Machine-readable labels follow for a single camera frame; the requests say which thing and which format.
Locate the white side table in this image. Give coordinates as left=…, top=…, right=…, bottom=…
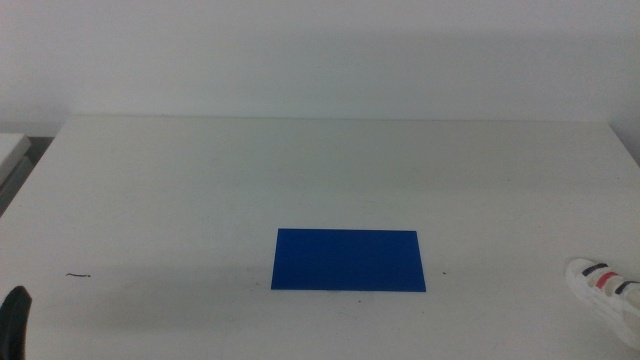
left=0, top=132, right=32, bottom=185

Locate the white strapped shoe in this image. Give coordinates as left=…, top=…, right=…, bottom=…
left=565, top=257, right=640, bottom=351

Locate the blue rectangular mat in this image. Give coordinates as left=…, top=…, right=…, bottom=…
left=270, top=228, right=427, bottom=293

